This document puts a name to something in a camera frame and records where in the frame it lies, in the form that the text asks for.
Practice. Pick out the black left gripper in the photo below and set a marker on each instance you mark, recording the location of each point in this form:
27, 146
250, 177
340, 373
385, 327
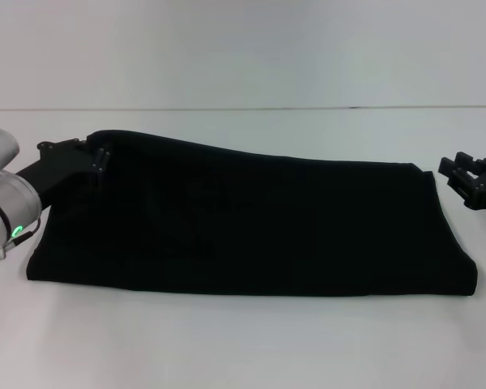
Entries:
56, 170

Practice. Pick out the black T-shirt with white lettering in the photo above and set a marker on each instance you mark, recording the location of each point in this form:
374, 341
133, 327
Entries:
247, 227

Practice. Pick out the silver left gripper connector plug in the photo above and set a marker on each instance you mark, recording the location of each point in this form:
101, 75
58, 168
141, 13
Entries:
1, 251

